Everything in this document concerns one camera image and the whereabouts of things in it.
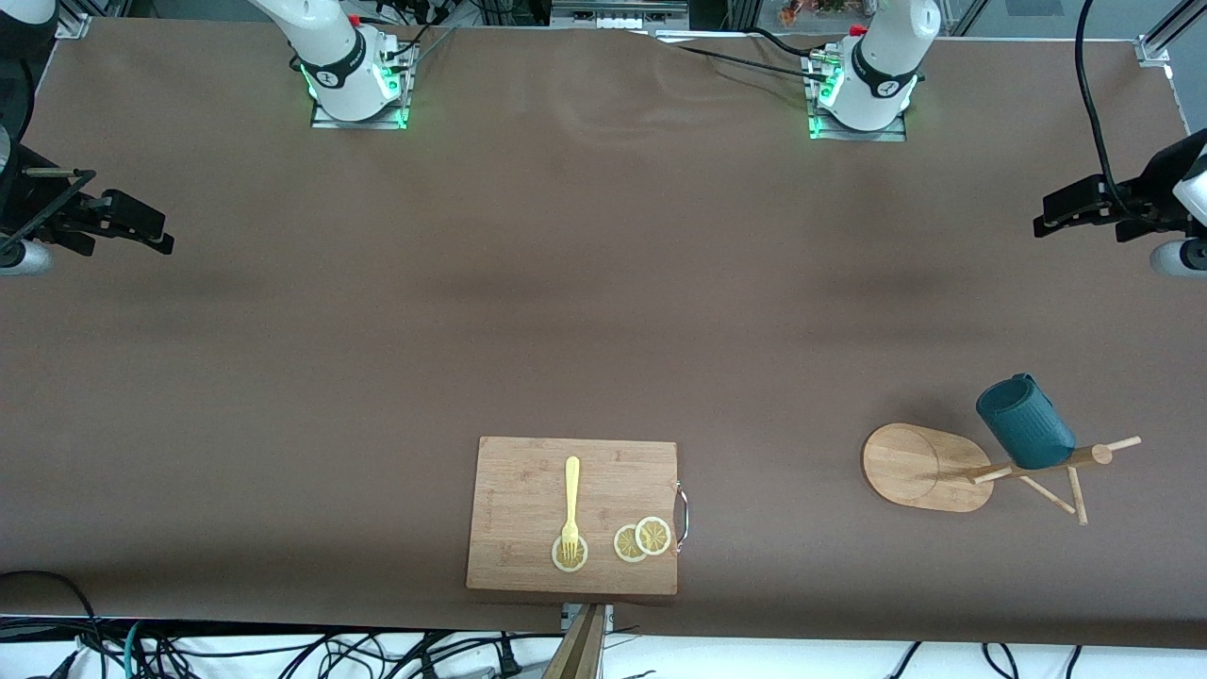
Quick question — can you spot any teal cup yellow inside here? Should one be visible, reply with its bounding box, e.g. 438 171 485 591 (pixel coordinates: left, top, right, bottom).
975 373 1078 471

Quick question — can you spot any wooden cup rack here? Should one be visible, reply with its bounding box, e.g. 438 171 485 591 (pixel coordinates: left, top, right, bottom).
861 422 1143 527

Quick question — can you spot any white power strip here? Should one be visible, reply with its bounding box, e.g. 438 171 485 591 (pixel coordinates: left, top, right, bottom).
550 0 689 31

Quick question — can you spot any yellow plastic fork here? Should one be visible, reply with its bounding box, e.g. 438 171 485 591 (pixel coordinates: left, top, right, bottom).
560 456 582 565

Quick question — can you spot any aluminium frame profile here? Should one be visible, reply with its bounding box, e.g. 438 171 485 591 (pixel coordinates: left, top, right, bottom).
52 0 95 41
1136 0 1207 67

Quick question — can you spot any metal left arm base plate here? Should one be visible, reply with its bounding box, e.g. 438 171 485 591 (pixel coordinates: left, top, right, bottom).
808 52 908 142

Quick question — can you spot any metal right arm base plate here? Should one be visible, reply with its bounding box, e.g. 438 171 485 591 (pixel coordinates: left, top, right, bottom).
311 42 408 130

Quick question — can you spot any black cable across table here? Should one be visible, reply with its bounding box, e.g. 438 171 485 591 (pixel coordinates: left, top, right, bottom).
660 36 826 81

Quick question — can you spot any black cable loop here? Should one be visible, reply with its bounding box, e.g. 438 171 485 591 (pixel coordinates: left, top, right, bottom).
0 569 100 679

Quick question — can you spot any wooden cutting board metal handle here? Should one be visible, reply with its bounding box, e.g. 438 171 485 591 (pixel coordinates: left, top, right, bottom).
466 436 690 597

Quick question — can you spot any wooden post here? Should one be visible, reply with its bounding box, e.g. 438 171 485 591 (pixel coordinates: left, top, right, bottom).
542 604 606 679

